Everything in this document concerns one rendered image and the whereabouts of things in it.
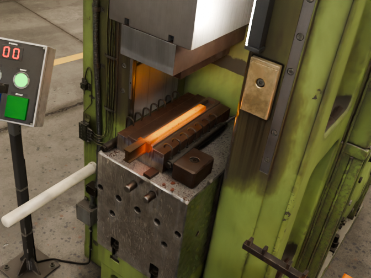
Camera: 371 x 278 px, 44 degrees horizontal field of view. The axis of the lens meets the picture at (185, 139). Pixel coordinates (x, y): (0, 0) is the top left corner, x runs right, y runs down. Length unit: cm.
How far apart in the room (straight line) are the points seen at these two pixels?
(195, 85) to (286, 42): 72
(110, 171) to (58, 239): 103
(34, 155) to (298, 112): 213
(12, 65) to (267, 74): 87
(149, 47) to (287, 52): 39
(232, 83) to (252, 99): 47
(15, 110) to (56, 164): 141
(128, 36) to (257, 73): 39
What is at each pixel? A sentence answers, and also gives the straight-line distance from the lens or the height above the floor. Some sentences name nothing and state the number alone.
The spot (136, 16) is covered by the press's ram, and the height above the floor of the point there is 140.
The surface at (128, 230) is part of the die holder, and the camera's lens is 169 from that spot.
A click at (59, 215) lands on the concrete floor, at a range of 268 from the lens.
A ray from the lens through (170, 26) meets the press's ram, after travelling 127.
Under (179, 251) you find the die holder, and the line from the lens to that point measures 157.
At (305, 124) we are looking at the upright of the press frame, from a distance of 133.
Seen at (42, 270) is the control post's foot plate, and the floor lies 1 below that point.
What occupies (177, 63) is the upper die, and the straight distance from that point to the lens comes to 131.
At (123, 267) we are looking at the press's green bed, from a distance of 185.
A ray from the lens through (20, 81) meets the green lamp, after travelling 165.
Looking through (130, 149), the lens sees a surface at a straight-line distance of 142.
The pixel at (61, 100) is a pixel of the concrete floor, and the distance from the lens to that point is 371.
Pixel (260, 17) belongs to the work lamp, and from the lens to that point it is 124.
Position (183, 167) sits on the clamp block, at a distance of 144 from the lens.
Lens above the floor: 185
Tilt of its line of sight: 34 degrees down
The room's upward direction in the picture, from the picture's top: 8 degrees clockwise
